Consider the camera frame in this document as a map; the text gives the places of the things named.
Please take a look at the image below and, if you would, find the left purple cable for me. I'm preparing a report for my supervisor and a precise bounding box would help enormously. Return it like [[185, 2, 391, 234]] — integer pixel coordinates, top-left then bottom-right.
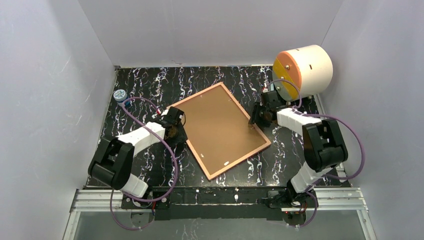
[[109, 96, 180, 232]]

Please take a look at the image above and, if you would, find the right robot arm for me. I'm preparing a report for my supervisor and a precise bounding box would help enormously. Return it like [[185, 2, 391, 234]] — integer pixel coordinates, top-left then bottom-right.
[[249, 90, 348, 209]]

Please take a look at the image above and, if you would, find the white cylindrical drawer unit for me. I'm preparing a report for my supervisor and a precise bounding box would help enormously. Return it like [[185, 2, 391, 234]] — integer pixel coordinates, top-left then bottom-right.
[[272, 44, 333, 102]]

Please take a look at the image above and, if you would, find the pink wooden picture frame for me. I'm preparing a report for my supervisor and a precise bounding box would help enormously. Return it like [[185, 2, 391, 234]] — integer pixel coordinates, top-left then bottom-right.
[[166, 81, 273, 181]]

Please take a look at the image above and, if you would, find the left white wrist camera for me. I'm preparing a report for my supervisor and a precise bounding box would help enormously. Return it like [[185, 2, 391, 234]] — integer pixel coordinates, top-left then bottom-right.
[[158, 106, 185, 125]]

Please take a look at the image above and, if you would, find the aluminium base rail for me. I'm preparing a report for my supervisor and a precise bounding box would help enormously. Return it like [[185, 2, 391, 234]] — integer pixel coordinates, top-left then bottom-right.
[[63, 187, 376, 240]]

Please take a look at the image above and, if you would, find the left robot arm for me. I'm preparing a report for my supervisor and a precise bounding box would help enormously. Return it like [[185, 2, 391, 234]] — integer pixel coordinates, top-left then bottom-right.
[[87, 106, 188, 202]]

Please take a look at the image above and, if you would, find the blue lidded small jar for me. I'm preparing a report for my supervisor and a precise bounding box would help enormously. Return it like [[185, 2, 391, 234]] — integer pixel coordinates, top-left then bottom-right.
[[112, 89, 131, 108]]

